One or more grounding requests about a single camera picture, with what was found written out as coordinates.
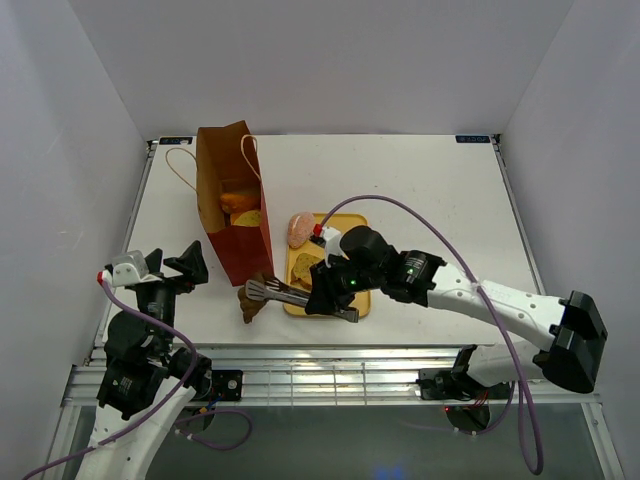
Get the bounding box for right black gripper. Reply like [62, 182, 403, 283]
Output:
[305, 253, 382, 316]

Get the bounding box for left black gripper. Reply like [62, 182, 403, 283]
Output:
[141, 238, 209, 352]

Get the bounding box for metal serving tongs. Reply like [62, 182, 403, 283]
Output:
[244, 279, 359, 323]

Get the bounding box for brown chocolate croissant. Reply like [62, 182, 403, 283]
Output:
[237, 272, 274, 324]

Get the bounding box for flower shaped golden bread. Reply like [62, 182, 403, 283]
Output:
[219, 189, 261, 215]

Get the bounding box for orange oval bread loaf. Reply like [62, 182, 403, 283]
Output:
[230, 209, 262, 227]

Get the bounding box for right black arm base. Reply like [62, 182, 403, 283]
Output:
[415, 345, 512, 401]

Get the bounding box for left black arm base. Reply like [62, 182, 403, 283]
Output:
[184, 355, 244, 402]

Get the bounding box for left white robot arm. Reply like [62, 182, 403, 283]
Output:
[76, 241, 212, 479]

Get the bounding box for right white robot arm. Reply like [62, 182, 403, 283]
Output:
[305, 225, 608, 398]

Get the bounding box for seeded bread slice top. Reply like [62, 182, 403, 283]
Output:
[291, 253, 321, 291]

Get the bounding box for pink sugared bread roll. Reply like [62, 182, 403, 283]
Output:
[287, 212, 316, 249]

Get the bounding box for red paper bag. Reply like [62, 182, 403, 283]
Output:
[194, 121, 274, 286]

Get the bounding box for yellow plastic tray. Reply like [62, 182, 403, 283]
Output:
[283, 213, 372, 318]

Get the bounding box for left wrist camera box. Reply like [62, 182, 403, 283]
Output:
[97, 250, 160, 288]

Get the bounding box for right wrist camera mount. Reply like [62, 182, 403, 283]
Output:
[310, 224, 345, 266]

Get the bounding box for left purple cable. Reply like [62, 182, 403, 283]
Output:
[19, 282, 254, 480]

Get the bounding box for purple cable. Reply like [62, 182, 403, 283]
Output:
[319, 194, 545, 476]
[19, 282, 254, 480]

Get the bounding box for aluminium frame rail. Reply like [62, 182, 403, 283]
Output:
[62, 344, 601, 407]

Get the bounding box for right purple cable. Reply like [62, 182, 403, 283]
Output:
[319, 194, 545, 476]

